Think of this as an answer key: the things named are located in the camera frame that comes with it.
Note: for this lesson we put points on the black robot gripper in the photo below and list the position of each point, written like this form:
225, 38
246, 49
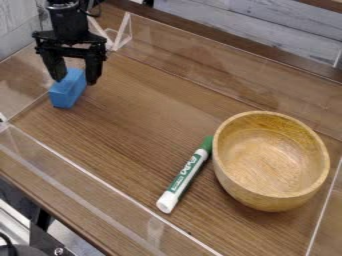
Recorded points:
70, 40

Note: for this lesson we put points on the blue rectangular block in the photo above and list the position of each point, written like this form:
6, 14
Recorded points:
65, 92

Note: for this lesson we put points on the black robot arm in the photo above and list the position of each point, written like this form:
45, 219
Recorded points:
67, 3

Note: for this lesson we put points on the brown wooden bowl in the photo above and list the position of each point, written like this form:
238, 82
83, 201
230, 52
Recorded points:
270, 160

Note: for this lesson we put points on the clear acrylic tray walls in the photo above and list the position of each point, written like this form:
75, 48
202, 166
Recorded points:
95, 163

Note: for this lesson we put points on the green and white marker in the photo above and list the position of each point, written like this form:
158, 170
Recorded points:
170, 197

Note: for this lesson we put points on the black table leg bracket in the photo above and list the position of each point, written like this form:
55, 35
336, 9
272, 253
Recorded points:
41, 239

